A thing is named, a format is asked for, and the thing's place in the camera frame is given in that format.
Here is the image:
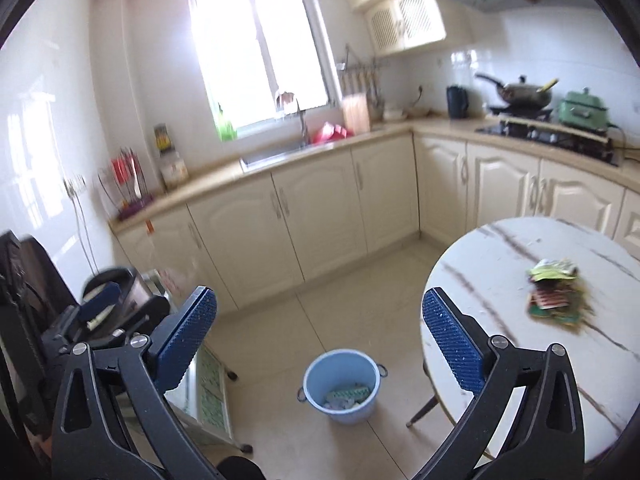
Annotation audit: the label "steel appliance with black lid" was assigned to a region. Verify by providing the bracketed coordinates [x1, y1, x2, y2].
[82, 267, 172, 332]

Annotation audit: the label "metal cart with green panel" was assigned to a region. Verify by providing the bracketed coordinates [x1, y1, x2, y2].
[164, 344, 254, 454]

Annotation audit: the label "yellow black packet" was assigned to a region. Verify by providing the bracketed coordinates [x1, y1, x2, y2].
[153, 123, 174, 154]

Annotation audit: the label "white socket with white cable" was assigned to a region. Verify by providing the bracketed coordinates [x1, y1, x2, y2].
[63, 175, 99, 272]

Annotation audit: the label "red white checkered wrapper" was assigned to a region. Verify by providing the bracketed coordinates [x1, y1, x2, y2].
[529, 289, 571, 311]

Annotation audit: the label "white food container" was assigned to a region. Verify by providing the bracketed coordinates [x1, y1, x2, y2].
[160, 152, 190, 192]

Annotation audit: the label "kitchen window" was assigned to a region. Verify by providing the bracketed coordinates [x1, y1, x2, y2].
[186, 0, 342, 134]

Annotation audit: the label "black gas stove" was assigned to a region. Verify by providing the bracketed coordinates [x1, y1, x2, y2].
[475, 105, 622, 167]

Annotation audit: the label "green electric cooker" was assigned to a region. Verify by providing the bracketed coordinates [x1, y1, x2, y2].
[557, 87, 612, 129]

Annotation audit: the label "hanging utensil rack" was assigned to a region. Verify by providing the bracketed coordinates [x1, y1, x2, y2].
[337, 45, 396, 107]

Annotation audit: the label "cream upper cabinets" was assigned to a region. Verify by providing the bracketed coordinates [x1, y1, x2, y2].
[335, 0, 449, 59]

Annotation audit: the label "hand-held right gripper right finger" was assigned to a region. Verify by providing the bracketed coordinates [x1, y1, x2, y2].
[415, 287, 586, 480]

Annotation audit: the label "wooden cutting board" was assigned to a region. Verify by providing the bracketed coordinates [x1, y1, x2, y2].
[341, 92, 371, 134]

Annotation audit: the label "metal faucet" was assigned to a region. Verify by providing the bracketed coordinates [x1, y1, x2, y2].
[276, 91, 311, 149]

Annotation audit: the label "black kettle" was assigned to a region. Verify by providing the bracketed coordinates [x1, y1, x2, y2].
[446, 85, 471, 120]

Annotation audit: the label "red plastic item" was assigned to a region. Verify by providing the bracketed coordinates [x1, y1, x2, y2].
[310, 122, 355, 145]

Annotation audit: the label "bright green plastic item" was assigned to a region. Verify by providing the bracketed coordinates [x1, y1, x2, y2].
[215, 104, 239, 142]

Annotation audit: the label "steel sink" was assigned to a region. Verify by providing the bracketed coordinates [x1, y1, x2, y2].
[240, 141, 322, 171]

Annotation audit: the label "black wok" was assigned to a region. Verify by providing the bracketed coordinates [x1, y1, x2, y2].
[475, 74, 560, 109]

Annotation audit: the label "yellow green snack packet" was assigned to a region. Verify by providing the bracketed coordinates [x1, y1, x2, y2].
[529, 259, 579, 282]

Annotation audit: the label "blue plastic bucket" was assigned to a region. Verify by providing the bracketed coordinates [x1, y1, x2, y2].
[298, 350, 389, 426]

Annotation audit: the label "purple rack with red utensils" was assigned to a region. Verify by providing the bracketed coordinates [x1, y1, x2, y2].
[97, 146, 152, 222]

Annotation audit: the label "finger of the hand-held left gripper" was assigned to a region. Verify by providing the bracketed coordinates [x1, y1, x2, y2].
[80, 282, 123, 331]

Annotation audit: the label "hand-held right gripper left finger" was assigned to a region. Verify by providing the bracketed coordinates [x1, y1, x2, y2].
[50, 285, 226, 480]

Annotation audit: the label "black table leg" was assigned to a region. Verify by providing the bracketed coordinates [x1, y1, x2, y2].
[406, 391, 444, 429]

